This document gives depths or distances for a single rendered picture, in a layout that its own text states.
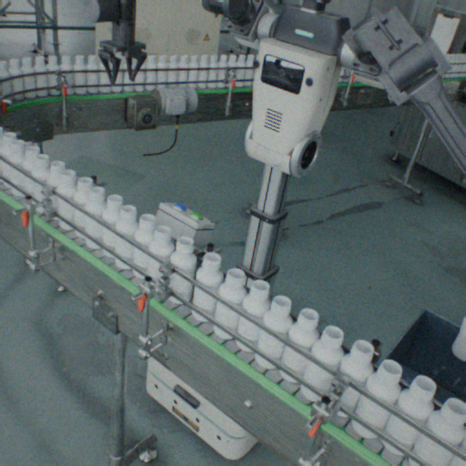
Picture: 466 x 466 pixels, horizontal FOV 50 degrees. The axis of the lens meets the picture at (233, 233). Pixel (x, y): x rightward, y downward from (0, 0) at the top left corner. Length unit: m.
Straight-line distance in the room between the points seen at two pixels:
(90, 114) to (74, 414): 1.35
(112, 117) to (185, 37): 2.80
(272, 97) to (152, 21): 3.61
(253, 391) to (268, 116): 0.86
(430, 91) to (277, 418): 0.71
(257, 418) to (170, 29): 4.43
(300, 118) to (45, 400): 1.54
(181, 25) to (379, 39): 4.33
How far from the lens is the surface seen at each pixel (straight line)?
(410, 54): 0.99
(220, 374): 1.17
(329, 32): 1.56
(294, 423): 1.10
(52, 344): 2.56
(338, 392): 0.99
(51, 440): 2.22
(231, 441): 2.03
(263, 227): 1.78
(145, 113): 2.52
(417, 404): 0.97
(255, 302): 1.05
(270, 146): 1.62
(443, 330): 1.53
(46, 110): 2.48
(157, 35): 5.17
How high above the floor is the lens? 1.79
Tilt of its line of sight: 32 degrees down
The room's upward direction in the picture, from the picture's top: 9 degrees clockwise
